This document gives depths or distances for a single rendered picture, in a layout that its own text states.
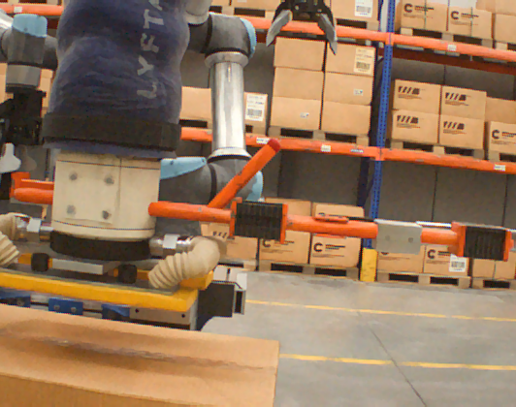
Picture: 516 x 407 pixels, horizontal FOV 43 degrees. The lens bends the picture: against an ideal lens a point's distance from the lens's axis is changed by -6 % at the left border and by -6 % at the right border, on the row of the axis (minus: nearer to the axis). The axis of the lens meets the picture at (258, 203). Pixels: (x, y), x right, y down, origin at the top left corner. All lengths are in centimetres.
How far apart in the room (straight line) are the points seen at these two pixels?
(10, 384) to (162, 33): 56
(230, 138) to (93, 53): 77
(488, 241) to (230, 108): 89
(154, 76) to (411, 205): 891
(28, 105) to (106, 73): 44
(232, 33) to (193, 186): 44
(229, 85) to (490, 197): 857
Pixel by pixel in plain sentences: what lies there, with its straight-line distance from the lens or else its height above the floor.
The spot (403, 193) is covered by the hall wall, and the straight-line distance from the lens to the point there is 983.
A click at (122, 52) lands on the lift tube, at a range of 104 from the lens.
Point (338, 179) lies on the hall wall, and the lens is 967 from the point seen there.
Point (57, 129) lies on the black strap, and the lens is 105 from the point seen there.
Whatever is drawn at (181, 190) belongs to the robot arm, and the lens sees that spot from 165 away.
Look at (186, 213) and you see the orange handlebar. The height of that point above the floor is 118.
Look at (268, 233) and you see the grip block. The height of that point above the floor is 117.
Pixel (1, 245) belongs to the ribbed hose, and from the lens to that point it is 108.
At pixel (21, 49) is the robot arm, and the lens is 144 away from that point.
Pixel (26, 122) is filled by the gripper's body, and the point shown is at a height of 131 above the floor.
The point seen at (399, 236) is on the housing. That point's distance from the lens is 107.
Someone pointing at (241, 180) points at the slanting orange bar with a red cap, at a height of 124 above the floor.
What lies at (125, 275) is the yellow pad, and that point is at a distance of 102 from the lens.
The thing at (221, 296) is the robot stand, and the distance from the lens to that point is 179.
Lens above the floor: 127
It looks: 3 degrees down
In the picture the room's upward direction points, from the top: 5 degrees clockwise
